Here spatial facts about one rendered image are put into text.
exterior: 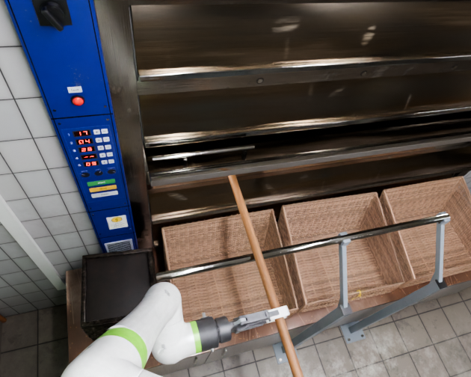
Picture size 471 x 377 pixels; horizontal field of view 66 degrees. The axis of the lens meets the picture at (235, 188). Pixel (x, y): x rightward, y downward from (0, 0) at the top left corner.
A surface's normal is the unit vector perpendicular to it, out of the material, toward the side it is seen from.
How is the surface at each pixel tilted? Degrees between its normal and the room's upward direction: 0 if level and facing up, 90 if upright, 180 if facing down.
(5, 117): 90
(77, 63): 90
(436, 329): 0
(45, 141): 90
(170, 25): 70
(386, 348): 0
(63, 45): 90
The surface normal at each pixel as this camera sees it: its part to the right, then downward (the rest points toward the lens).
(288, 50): 0.30, 0.59
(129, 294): 0.15, -0.54
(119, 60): 0.26, 0.83
